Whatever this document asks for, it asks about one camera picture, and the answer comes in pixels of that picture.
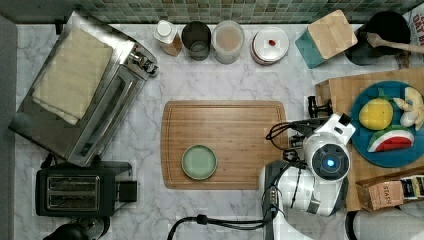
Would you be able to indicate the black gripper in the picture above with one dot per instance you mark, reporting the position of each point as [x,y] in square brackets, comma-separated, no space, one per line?
[304,128]

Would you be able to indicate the black drawer handle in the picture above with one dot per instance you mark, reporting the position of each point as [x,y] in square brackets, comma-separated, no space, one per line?
[314,109]

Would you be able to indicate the wooden drawer unit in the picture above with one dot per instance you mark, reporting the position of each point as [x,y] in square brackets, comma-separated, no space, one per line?
[343,91]

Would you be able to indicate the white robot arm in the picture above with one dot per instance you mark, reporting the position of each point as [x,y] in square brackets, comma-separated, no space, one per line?
[316,184]

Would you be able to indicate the yellow toy lemon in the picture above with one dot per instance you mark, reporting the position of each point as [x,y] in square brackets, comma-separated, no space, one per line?
[377,114]

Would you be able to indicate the wooden cutting board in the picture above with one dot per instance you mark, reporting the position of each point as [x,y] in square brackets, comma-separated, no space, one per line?
[234,130]

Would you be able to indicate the toy watermelon slice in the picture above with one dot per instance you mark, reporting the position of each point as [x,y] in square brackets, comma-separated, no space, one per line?
[392,138]

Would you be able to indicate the white lidded bowl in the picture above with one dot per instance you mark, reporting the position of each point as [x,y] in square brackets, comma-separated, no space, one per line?
[269,45]

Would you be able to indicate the teal box with wooden lid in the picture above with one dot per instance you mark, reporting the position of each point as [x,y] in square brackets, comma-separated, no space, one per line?
[325,38]

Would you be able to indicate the blue plate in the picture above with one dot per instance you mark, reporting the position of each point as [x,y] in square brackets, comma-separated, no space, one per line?
[387,90]

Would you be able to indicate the brown tea box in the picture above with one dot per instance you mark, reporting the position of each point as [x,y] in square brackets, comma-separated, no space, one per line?
[380,195]

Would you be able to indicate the toy garlic banana piece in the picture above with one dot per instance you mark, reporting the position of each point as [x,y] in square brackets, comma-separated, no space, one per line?
[413,108]

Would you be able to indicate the wooden spoon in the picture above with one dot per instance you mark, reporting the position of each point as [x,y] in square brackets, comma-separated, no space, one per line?
[376,41]

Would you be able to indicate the small green plate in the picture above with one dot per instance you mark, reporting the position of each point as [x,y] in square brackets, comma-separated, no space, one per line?
[199,162]

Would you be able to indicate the clear plastic container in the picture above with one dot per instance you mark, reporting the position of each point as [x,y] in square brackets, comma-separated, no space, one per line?
[227,41]

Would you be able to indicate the white paper towel roll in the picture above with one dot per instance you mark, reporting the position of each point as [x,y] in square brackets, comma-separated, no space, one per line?
[389,224]

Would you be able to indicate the black utensil holder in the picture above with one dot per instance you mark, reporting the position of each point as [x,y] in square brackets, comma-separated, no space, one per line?
[390,26]

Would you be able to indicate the dark glass jar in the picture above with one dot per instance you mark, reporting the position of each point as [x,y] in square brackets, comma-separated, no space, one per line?
[196,38]

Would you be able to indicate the oat package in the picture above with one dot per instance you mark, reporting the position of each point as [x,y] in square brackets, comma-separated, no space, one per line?
[415,20]

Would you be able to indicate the white-capped amber bottle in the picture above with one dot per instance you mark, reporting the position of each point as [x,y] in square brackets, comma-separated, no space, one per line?
[169,40]

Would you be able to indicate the black kettle top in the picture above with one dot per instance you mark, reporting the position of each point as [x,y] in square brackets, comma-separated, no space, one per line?
[90,228]

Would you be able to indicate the folded beige cloth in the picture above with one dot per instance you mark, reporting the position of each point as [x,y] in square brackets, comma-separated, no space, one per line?
[72,77]

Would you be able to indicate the black two-slot toaster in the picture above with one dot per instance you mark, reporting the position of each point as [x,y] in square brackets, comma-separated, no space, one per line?
[66,190]

